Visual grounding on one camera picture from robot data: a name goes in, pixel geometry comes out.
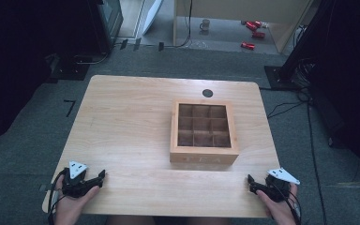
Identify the white board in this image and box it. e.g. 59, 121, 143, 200
141, 0, 164, 36

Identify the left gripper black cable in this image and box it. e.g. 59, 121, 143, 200
46, 168, 71, 225

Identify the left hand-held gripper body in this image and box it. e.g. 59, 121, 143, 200
61, 160, 91, 199

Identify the wooden compartment box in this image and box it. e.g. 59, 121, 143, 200
169, 98, 240, 166

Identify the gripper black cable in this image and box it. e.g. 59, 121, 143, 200
270, 179, 303, 225
46, 168, 71, 225

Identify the black floor cable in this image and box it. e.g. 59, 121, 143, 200
259, 83, 329, 225

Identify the black stand with base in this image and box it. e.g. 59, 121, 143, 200
263, 0, 336, 92

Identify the black stand base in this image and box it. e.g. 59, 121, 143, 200
48, 54, 92, 82

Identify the black hanging cable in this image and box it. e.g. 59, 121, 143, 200
163, 0, 193, 49

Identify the person's right hand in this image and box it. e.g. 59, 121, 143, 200
255, 183, 299, 225

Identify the person's left hand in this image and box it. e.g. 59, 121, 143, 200
53, 173, 101, 225

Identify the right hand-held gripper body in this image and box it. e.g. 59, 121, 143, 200
262, 167, 301, 203

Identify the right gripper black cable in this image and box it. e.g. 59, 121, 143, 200
270, 179, 303, 225

